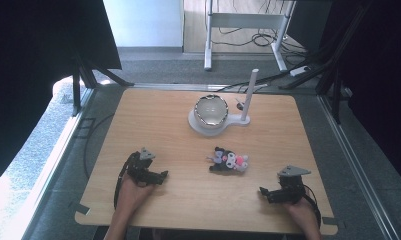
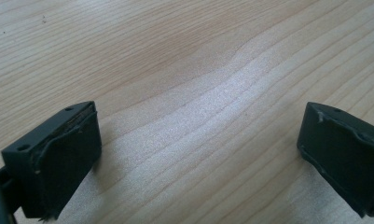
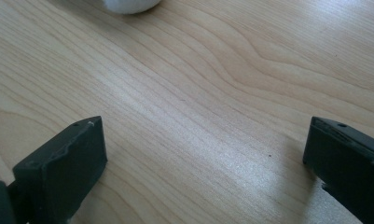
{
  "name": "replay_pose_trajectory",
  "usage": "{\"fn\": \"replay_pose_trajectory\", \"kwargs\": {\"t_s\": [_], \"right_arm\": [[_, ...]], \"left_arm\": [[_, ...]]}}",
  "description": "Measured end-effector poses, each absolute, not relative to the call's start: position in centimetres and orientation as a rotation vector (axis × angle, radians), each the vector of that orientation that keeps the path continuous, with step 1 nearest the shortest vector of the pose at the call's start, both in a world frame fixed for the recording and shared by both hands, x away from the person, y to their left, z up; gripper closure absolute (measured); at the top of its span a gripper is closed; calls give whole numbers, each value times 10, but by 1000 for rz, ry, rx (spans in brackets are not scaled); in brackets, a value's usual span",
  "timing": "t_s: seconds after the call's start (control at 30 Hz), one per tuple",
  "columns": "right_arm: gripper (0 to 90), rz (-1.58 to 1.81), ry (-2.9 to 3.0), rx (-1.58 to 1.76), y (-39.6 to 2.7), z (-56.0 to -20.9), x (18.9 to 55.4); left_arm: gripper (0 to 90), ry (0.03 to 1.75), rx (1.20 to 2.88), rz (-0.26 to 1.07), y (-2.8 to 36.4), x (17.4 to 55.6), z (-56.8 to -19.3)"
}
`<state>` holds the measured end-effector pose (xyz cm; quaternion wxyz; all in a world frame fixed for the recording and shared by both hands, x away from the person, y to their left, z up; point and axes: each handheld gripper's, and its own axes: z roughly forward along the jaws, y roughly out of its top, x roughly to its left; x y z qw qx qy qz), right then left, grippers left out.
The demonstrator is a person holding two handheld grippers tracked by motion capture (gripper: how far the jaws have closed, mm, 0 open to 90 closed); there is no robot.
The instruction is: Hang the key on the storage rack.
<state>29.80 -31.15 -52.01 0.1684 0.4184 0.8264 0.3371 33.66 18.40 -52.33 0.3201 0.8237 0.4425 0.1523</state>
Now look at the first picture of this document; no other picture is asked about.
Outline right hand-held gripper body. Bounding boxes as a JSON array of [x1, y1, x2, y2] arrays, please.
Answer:
[[276, 165, 312, 204]]

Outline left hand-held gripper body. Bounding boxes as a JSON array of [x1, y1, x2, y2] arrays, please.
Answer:
[[125, 147, 157, 185]]

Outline person's left hand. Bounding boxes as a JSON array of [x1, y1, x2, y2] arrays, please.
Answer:
[[116, 173, 156, 218]]

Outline person's right hand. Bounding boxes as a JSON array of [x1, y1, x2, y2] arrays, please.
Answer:
[[282, 195, 318, 229]]

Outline black and pink plush toy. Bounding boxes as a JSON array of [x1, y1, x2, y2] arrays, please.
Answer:
[[206, 146, 250, 174]]

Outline silver metal bowl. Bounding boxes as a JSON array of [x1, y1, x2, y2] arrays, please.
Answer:
[[193, 94, 230, 130]]

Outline white stand with pole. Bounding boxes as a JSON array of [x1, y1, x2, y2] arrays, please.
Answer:
[[187, 68, 260, 137]]

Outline black metal stand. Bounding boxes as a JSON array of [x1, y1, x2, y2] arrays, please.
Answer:
[[278, 0, 372, 125], [70, 51, 136, 118]]

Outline white power strip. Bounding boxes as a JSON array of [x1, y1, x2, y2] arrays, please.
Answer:
[[289, 65, 311, 77]]

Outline black curtain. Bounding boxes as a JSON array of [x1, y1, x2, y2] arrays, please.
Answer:
[[317, 0, 401, 189], [0, 0, 123, 191]]

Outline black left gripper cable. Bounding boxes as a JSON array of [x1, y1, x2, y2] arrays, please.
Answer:
[[113, 151, 138, 210]]

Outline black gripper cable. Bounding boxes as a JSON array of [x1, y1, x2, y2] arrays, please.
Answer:
[[302, 184, 323, 229], [113, 151, 138, 210]]

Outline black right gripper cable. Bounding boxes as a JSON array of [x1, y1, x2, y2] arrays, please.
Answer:
[[302, 184, 323, 229]]

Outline black floor cable loop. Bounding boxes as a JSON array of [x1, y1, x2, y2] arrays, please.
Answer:
[[82, 112, 116, 180]]

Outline silver floor rail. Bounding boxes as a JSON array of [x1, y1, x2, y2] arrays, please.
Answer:
[[316, 94, 401, 240]]

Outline black floor cables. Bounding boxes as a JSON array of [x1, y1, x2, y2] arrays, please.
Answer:
[[210, 0, 309, 58]]

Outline white desk frame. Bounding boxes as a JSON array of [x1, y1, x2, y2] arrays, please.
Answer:
[[203, 0, 296, 73]]

